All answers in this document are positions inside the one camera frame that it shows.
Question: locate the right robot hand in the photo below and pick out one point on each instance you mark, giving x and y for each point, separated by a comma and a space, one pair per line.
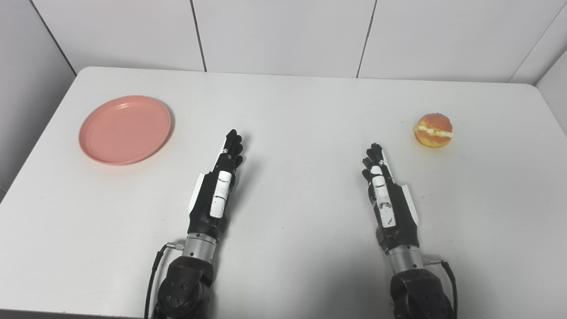
394, 212

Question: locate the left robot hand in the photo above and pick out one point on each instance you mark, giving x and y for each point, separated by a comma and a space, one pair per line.
208, 208

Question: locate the cream puff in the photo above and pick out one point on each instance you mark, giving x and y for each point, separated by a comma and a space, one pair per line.
433, 130

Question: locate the pink plate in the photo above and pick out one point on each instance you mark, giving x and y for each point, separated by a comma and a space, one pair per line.
125, 130

